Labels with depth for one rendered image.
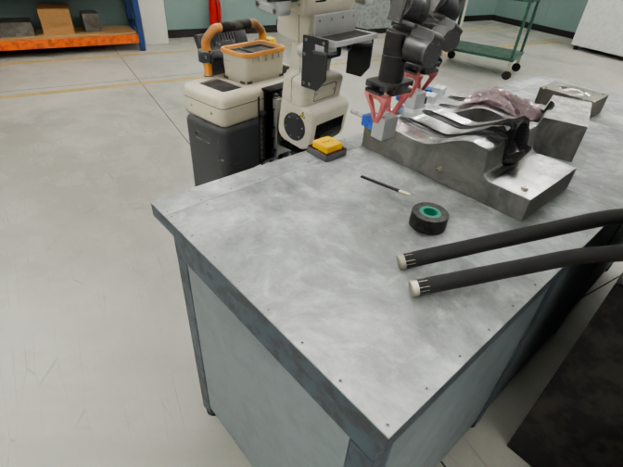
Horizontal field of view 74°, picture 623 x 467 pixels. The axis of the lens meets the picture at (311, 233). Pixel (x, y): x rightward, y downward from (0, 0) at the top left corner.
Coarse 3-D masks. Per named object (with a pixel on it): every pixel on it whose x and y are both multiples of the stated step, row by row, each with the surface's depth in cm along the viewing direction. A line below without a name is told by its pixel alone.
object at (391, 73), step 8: (384, 56) 92; (384, 64) 92; (392, 64) 91; (400, 64) 91; (384, 72) 93; (392, 72) 92; (400, 72) 93; (368, 80) 94; (376, 80) 95; (384, 80) 94; (392, 80) 93; (400, 80) 94; (408, 80) 97; (384, 88) 92; (392, 88) 93
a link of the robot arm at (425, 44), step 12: (396, 0) 86; (396, 12) 86; (408, 24) 86; (420, 24) 90; (408, 36) 86; (420, 36) 85; (432, 36) 83; (408, 48) 86; (420, 48) 84; (432, 48) 84; (408, 60) 88; (420, 60) 85; (432, 60) 86
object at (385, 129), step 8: (352, 112) 108; (360, 112) 106; (384, 112) 102; (368, 120) 103; (384, 120) 98; (392, 120) 100; (368, 128) 104; (376, 128) 101; (384, 128) 100; (392, 128) 102; (376, 136) 102; (384, 136) 101; (392, 136) 104
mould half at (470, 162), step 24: (432, 120) 120; (456, 120) 122; (384, 144) 117; (408, 144) 111; (432, 144) 105; (456, 144) 100; (480, 144) 96; (504, 144) 99; (528, 144) 110; (432, 168) 108; (456, 168) 103; (480, 168) 98; (504, 168) 103; (528, 168) 104; (552, 168) 105; (576, 168) 106; (480, 192) 100; (504, 192) 95; (528, 192) 94; (552, 192) 101
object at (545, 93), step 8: (544, 88) 159; (552, 88) 160; (560, 88) 163; (568, 88) 163; (576, 88) 161; (584, 88) 162; (536, 96) 163; (544, 96) 160; (568, 96) 154; (576, 96) 153; (584, 96) 153; (592, 96) 154; (600, 96) 154; (544, 104) 161; (592, 104) 149; (600, 104) 155; (592, 112) 154; (600, 112) 161
